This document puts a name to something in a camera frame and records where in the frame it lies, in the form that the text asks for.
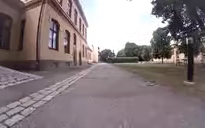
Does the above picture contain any grey asphalt pavement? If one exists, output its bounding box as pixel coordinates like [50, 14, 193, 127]
[0, 65, 91, 113]

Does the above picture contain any grey asphalt road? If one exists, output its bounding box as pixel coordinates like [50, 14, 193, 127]
[14, 62, 205, 128]

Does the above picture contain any tall yellow building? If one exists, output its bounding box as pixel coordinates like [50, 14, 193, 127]
[0, 0, 91, 71]

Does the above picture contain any cobblestone strip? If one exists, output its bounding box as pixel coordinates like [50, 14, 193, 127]
[0, 64, 98, 128]

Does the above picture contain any large leafy tree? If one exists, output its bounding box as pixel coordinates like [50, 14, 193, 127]
[151, 0, 205, 69]

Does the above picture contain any row of trees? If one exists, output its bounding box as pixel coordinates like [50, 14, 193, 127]
[98, 41, 154, 63]

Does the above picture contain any pale building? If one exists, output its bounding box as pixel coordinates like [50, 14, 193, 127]
[87, 44, 100, 64]

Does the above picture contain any grass field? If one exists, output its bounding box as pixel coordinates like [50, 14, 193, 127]
[114, 62, 205, 101]

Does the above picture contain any trimmed green hedge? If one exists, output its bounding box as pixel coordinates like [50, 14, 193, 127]
[105, 56, 140, 64]

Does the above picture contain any black lamp post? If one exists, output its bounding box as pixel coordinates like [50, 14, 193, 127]
[183, 34, 197, 86]

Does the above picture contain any cobblestone ramp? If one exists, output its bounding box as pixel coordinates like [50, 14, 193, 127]
[0, 62, 44, 94]

